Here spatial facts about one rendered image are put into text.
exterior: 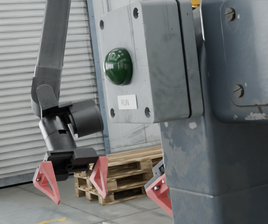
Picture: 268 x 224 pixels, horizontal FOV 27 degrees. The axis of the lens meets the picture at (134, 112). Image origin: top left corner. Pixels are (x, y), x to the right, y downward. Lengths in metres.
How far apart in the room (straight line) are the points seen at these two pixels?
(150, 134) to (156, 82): 8.74
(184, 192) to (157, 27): 0.14
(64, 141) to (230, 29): 0.75
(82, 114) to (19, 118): 7.05
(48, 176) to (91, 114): 0.18
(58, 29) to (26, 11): 7.11
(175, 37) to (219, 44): 0.03
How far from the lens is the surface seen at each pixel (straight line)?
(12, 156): 8.19
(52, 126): 1.15
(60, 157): 1.09
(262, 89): 0.38
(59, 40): 1.25
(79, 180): 6.66
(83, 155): 1.10
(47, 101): 1.16
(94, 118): 1.16
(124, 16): 0.43
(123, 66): 0.42
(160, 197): 0.72
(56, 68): 1.20
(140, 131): 9.05
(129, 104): 0.43
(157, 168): 0.73
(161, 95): 0.41
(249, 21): 0.39
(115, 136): 8.84
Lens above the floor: 1.27
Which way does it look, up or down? 3 degrees down
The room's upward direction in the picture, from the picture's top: 7 degrees counter-clockwise
